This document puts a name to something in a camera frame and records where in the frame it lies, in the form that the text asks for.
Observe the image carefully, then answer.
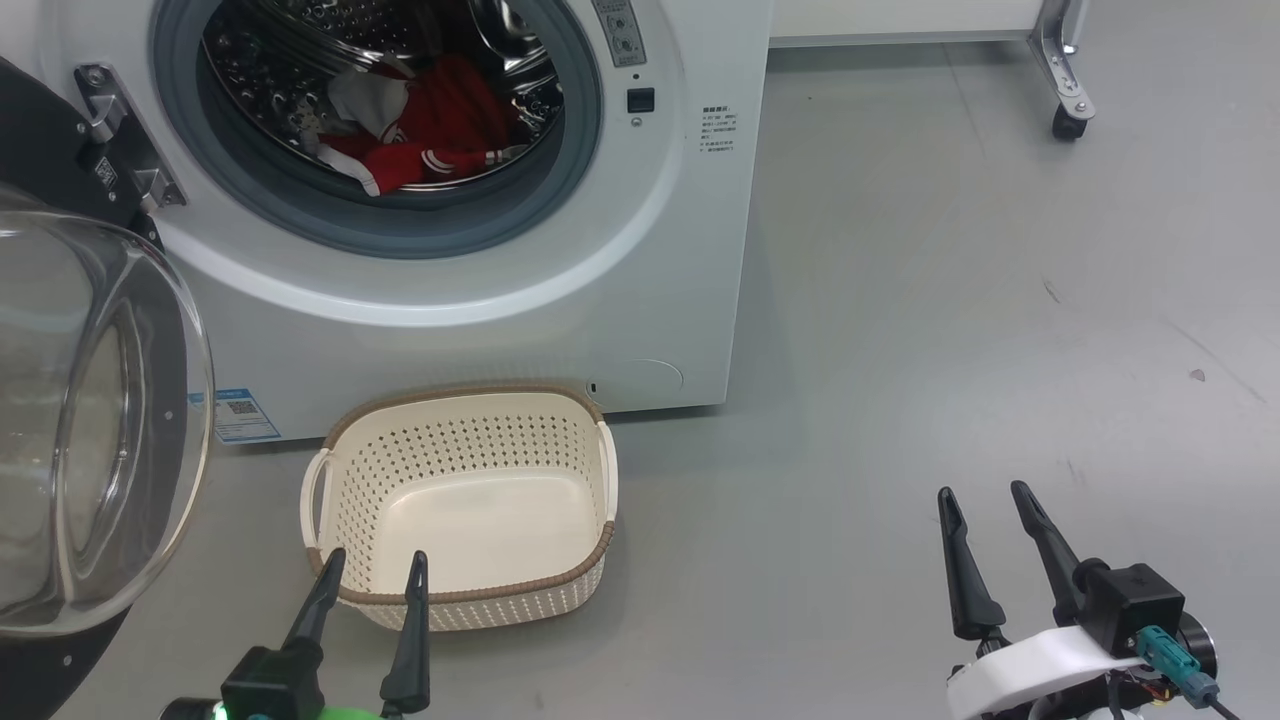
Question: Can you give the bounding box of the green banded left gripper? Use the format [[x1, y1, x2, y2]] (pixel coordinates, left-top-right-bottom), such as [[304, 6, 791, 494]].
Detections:
[[160, 547, 432, 720]]

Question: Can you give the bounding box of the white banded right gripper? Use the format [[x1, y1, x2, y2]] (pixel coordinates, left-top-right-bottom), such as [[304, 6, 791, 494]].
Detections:
[[937, 481, 1151, 720]]

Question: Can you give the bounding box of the glass washing machine door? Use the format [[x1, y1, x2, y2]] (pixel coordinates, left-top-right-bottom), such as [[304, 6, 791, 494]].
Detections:
[[0, 55, 216, 720]]

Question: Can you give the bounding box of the cream perforated laundry basket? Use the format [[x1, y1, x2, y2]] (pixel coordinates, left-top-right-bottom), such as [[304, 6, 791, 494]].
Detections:
[[300, 383, 619, 633]]

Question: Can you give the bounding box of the grey rubber door gasket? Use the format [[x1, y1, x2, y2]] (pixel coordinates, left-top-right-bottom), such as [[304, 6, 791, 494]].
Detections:
[[150, 0, 604, 261]]

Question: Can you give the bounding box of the white front-load washing machine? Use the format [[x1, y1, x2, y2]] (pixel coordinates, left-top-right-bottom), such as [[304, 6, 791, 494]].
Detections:
[[0, 0, 774, 446]]

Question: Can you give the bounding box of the metal door hinge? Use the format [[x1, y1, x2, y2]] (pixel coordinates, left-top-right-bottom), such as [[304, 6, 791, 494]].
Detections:
[[75, 63, 188, 213]]

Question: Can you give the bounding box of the steel perforated washer drum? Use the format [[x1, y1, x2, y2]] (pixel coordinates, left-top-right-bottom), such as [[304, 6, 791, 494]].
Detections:
[[203, 0, 563, 191]]

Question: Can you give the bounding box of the blue energy label sticker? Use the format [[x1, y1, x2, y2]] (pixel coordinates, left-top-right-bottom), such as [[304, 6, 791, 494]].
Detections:
[[190, 388, 282, 445]]

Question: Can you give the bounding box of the metal stand leg with caster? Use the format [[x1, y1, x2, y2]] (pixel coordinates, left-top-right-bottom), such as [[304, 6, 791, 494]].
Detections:
[[1028, 0, 1097, 142]]

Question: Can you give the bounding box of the small printed text label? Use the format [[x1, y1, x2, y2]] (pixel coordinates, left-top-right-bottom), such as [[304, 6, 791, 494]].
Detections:
[[699, 104, 739, 153]]

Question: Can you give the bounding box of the white board panel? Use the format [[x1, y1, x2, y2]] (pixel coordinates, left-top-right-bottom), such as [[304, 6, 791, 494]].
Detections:
[[768, 0, 1051, 49]]

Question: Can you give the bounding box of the grey warning label sticker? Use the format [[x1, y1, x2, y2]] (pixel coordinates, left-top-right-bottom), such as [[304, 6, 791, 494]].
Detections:
[[590, 0, 647, 69]]

